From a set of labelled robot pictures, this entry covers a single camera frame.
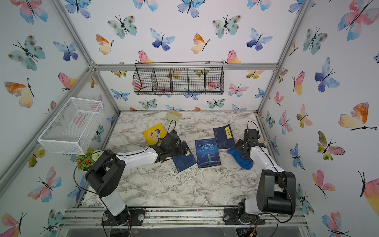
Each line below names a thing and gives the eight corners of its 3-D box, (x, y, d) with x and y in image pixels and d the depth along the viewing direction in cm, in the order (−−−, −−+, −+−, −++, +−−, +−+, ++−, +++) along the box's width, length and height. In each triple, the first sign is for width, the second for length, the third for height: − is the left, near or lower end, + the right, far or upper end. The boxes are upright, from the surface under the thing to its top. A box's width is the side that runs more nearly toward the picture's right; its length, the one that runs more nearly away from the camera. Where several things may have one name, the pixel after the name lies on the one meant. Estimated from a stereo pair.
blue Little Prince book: (198, 168, 93) (198, 166, 91) (194, 141, 105) (194, 139, 103) (221, 165, 94) (221, 163, 92) (215, 139, 106) (215, 137, 105)
